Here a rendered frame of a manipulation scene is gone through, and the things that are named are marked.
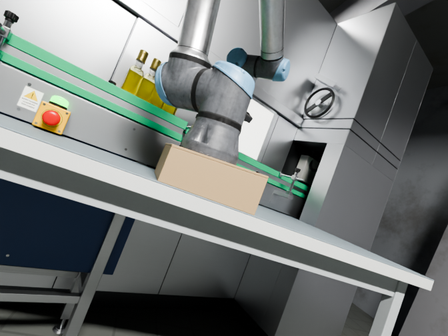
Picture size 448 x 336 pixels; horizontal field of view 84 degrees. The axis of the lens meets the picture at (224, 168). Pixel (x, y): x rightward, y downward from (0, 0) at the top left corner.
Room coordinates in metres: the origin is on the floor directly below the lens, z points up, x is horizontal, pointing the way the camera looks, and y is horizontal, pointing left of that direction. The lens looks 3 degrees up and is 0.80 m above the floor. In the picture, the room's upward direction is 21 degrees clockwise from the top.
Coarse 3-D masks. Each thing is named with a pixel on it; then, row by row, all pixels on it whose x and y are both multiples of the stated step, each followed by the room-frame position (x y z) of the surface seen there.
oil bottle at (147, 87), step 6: (144, 78) 0.95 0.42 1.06; (150, 78) 0.96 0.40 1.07; (144, 84) 0.96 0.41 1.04; (150, 84) 0.97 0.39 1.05; (138, 90) 0.96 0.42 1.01; (144, 90) 0.96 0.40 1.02; (150, 90) 0.97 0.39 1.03; (138, 96) 0.95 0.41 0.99; (144, 96) 0.97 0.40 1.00; (150, 96) 0.98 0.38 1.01
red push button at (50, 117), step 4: (44, 112) 0.64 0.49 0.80; (48, 112) 0.64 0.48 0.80; (52, 112) 0.65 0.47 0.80; (56, 112) 0.65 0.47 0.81; (44, 116) 0.64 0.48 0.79; (48, 116) 0.64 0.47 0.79; (52, 116) 0.65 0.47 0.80; (56, 116) 0.65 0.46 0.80; (44, 120) 0.64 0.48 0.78; (48, 120) 0.64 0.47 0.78; (52, 120) 0.65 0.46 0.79; (56, 120) 0.65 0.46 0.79; (60, 120) 0.66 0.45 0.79; (48, 124) 0.65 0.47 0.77; (52, 124) 0.65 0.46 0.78; (56, 124) 0.66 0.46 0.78
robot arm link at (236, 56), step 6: (234, 48) 0.85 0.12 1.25; (240, 48) 0.84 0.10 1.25; (228, 54) 0.86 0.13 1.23; (234, 54) 0.84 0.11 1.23; (240, 54) 0.84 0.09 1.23; (246, 54) 0.84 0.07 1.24; (228, 60) 0.85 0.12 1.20; (234, 60) 0.84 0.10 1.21; (240, 60) 0.83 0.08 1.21; (246, 60) 0.84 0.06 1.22; (252, 60) 0.83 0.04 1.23; (240, 66) 0.85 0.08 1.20; (246, 66) 0.85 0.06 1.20; (252, 66) 0.84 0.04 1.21; (252, 72) 0.85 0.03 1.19
